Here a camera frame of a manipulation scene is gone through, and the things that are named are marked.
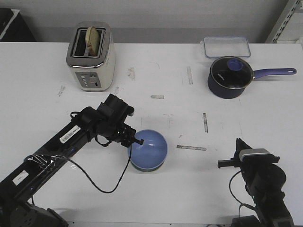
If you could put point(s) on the black box in corner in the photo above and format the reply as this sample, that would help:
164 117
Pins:
13 27

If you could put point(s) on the purple saucepan with handle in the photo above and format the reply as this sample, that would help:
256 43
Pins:
227 93

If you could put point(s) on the clear plastic food container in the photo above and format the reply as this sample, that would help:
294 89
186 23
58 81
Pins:
220 46

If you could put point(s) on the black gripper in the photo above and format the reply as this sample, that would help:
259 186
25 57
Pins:
122 133
266 170

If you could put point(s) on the cream two-slot toaster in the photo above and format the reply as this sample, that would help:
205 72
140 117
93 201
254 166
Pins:
92 73

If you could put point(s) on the bread slice in toaster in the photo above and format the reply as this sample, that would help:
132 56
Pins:
92 40

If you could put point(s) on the glass pot lid purple knob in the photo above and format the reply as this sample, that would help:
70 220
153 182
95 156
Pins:
231 72

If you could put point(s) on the white metal shelf rail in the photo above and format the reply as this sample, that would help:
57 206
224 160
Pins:
288 28

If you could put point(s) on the green bowl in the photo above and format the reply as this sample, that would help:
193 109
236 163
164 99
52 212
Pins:
146 169

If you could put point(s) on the blue bowl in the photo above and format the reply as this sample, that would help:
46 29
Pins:
152 153

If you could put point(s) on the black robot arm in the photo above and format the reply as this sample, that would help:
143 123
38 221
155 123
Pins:
108 120
268 199

